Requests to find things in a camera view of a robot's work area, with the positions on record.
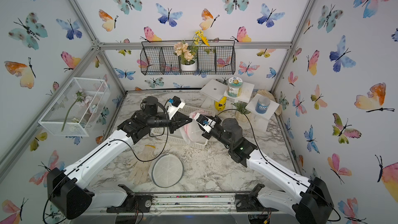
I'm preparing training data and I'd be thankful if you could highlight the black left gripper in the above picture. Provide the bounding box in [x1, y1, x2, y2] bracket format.
[147, 113, 192, 134]

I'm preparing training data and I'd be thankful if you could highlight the white mesh laundry bag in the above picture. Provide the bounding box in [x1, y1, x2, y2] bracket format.
[149, 153, 184, 188]

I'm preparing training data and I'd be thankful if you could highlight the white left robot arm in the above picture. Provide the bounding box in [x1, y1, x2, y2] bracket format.
[47, 96, 192, 220]

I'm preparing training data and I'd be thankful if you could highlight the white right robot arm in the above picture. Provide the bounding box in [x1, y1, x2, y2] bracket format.
[195, 114, 334, 224]

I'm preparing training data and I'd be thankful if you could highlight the white perforated plastic basket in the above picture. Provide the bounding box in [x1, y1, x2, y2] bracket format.
[168, 105, 216, 149]

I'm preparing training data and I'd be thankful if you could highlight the yellow plastic bottle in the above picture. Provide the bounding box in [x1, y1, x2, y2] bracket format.
[214, 96, 227, 112]

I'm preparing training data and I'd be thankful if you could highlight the cream bubble plant pot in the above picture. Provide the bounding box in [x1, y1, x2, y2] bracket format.
[235, 112, 251, 123]

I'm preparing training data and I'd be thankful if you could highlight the green artificial plant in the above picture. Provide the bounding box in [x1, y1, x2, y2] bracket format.
[233, 101, 251, 115]

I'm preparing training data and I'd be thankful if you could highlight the white tiered wooden shelf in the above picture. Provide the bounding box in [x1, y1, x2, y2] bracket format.
[200, 79, 279, 131]

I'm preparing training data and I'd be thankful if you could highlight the green lidded glass jar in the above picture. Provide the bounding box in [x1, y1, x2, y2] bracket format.
[227, 76, 244, 97]

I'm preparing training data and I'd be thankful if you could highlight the blue granule jar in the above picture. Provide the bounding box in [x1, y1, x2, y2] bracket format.
[255, 95, 271, 114]

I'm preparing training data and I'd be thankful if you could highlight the beige woven fan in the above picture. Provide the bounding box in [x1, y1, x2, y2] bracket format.
[257, 89, 282, 116]

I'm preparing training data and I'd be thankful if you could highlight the white pot with flowers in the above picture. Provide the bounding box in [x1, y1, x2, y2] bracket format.
[173, 30, 210, 72]

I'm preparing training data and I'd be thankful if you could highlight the beige work glove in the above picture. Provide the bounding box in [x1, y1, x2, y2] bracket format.
[126, 145, 155, 185]

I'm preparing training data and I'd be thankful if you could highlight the pink artificial rose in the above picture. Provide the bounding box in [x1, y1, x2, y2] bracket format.
[61, 89, 93, 132]

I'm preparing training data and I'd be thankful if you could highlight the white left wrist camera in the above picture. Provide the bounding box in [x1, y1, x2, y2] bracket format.
[165, 96, 185, 120]

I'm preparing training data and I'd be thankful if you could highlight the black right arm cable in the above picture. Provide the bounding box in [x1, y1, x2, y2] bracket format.
[211, 108, 342, 222]

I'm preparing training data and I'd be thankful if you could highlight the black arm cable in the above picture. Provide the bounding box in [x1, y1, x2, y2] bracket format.
[42, 101, 170, 224]
[211, 108, 342, 222]

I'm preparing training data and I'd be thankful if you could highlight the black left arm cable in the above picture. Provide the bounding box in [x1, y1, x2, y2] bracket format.
[42, 101, 170, 224]

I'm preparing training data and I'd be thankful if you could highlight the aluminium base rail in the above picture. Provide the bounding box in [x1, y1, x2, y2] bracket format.
[62, 191, 324, 217]

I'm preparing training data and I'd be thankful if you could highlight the black wire wall basket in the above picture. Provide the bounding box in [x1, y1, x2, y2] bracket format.
[137, 40, 236, 78]

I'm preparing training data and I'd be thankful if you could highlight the white wire wall basket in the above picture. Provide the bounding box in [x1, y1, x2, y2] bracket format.
[38, 77, 110, 137]

